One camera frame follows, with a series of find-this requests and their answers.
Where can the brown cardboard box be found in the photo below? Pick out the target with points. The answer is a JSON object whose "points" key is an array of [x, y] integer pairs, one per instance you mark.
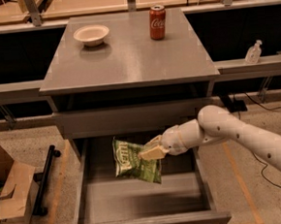
{"points": [[18, 190]]}

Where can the green jalapeno chip bag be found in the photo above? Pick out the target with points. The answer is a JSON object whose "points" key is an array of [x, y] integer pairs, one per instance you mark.
{"points": [[128, 164]]}

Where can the black metal bar stand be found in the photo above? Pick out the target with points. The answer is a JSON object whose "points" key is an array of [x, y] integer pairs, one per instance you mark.
{"points": [[41, 179]]}

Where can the closed grey top drawer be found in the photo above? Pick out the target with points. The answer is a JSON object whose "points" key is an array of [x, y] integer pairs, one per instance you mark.
{"points": [[126, 119]]}

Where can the black floor power box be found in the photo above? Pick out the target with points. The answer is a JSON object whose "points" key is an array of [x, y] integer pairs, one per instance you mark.
{"points": [[232, 104]]}

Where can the red coca-cola can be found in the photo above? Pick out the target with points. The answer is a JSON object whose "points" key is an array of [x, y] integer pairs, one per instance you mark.
{"points": [[157, 22]]}

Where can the grey drawer cabinet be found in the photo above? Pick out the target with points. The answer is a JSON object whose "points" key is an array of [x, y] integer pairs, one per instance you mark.
{"points": [[84, 101]]}

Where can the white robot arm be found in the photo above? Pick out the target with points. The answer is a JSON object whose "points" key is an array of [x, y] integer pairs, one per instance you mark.
{"points": [[213, 125]]}

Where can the white paper bowl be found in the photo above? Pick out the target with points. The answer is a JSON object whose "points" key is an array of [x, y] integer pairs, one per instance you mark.
{"points": [[91, 35]]}

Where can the open grey middle drawer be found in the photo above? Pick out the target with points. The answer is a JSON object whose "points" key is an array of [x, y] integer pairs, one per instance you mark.
{"points": [[183, 196]]}

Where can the grey metal rail frame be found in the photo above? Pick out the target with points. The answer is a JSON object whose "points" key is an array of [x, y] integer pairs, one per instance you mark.
{"points": [[12, 91]]}

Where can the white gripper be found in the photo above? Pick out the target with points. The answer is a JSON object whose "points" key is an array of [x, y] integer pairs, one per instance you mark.
{"points": [[172, 141]]}

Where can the clear sanitizer pump bottle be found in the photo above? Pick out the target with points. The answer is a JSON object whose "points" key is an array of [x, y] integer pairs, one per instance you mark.
{"points": [[254, 53]]}

